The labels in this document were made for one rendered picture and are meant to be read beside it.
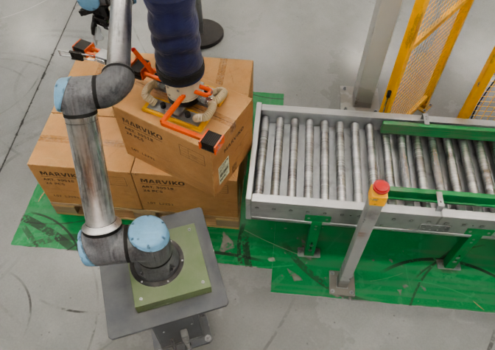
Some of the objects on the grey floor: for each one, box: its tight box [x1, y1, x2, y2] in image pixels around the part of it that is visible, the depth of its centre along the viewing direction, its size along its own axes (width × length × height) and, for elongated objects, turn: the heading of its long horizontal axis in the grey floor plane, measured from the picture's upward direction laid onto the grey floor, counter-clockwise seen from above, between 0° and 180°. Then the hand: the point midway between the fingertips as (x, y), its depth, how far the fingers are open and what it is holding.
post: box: [336, 184, 388, 289], centre depth 241 cm, size 7×7×100 cm
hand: (104, 36), depth 228 cm, fingers open, 14 cm apart
